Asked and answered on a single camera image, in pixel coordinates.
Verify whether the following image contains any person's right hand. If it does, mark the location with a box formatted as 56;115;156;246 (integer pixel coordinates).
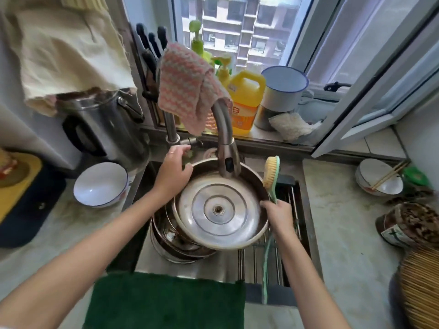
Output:
260;199;297;237

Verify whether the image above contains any person's left hand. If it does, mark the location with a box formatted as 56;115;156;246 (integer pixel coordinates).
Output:
153;144;194;203

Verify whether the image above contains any green handled dish brush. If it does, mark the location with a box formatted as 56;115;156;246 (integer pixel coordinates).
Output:
262;156;281;305

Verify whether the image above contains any stainless steel pot lid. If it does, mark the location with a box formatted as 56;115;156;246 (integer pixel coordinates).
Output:
171;157;270;251

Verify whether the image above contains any person's right forearm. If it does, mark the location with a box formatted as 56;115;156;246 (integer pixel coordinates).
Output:
271;229;351;329

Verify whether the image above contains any person's left forearm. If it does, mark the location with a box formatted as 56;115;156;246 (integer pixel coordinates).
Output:
0;188;172;329

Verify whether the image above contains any steel sink drain rack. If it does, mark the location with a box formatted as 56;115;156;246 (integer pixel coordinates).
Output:
236;174;312;289

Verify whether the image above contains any steel pull-out kitchen faucet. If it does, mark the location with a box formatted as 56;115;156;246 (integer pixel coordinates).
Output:
161;98;242;179

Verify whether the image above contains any white scrub cloth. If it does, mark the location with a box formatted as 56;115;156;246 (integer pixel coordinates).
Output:
268;112;323;143

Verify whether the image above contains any pink striped dishcloth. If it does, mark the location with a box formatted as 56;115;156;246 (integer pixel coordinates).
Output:
157;42;234;136

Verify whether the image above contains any white bowl with blue rim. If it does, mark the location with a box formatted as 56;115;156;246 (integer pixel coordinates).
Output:
73;162;129;208

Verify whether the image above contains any yellow detergent jug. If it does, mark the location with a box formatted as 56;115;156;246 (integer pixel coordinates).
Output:
227;70;267;136

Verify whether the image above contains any stainless steel kettle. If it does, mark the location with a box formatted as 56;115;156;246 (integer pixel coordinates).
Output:
56;88;150;172

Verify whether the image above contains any stainless steel sink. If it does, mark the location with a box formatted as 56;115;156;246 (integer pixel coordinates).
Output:
122;160;324;307

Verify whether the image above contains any yellow pump bottle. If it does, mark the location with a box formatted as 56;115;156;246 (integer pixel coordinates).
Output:
212;56;234;89

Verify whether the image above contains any white bowl with red rim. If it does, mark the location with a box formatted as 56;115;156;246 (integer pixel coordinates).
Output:
355;158;404;197

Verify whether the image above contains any white enamel mug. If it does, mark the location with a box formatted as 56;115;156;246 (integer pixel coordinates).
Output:
260;66;309;113

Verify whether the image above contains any wooden chopstick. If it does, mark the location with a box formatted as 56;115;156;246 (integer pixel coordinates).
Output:
370;161;407;189
372;162;410;191

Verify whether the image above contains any green pump bottle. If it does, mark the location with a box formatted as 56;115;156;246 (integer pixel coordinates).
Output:
188;19;214;64

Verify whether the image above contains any dark green mat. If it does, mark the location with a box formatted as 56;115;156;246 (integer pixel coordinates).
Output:
83;272;247;329

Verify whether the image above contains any bag of dried food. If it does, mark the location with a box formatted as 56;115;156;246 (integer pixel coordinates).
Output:
375;201;439;251

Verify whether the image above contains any green plastic lid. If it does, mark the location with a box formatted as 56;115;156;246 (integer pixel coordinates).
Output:
401;166;430;187

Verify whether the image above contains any dark blue mat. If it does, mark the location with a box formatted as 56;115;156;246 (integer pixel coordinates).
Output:
0;164;68;249

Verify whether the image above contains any beige cloth towel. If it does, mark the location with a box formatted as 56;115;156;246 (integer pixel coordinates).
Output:
6;6;138;117

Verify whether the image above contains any yellow cutting board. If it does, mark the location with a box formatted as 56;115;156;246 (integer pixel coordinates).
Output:
0;152;44;224

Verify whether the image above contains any round bamboo mat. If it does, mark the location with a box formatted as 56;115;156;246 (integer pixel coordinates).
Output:
399;247;439;329

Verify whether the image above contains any white window frame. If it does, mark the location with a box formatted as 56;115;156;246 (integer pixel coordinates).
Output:
288;0;439;159

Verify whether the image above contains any black window handle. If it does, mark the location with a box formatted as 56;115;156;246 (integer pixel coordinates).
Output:
324;82;353;92

